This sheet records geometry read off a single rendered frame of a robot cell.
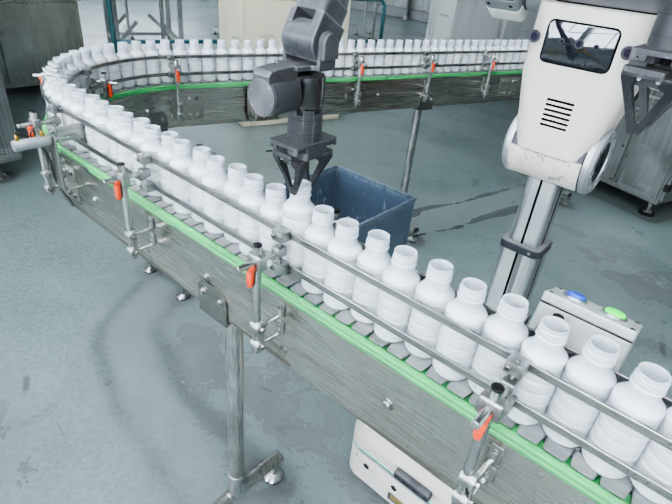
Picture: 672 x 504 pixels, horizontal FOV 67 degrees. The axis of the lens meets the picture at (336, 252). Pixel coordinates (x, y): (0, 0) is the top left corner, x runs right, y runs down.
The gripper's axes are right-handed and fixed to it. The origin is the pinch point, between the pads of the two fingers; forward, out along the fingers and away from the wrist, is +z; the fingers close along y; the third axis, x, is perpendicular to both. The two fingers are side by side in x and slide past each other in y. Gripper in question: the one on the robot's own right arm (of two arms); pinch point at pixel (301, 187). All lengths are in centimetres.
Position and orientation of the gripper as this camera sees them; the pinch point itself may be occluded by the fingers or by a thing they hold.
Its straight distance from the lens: 90.9
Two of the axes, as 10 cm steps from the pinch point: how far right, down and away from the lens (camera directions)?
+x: 7.5, 4.1, -5.3
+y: -6.6, 3.4, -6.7
